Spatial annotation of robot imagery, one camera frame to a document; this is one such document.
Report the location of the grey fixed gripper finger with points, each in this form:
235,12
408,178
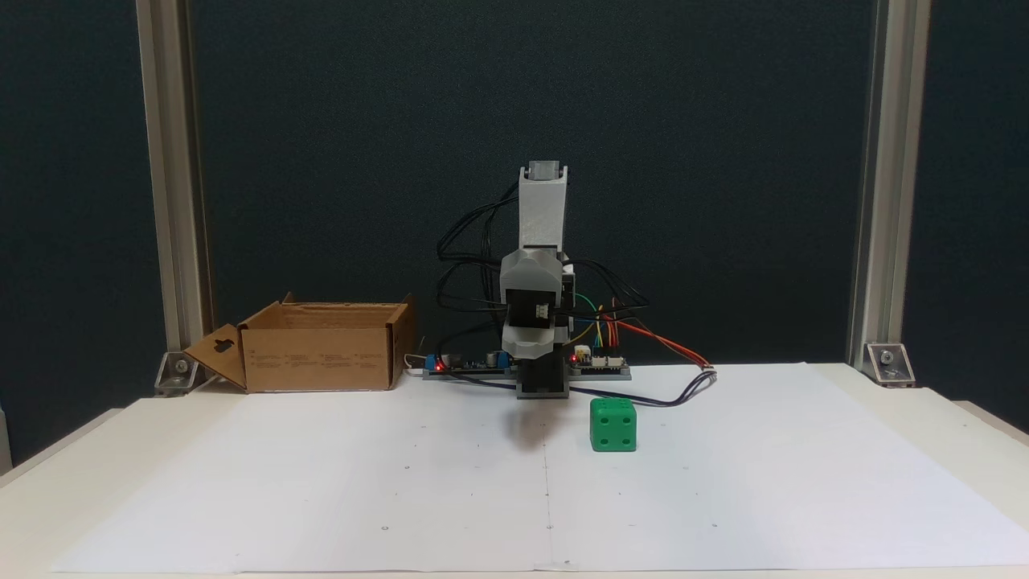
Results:
531,351

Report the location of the green dice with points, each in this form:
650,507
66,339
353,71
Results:
612,426

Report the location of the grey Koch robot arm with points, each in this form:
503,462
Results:
543,209

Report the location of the long circuit board blue parts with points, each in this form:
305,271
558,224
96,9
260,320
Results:
466,368

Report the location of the short circuit board white connectors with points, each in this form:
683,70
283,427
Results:
603,368

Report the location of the brown cardboard box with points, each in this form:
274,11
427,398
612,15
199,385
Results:
317,358

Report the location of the white paper sheet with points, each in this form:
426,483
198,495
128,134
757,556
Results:
321,482

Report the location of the metal corner bracket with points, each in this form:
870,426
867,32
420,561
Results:
889,363
178,371

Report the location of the aluminium frame post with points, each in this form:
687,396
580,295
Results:
169,161
888,161

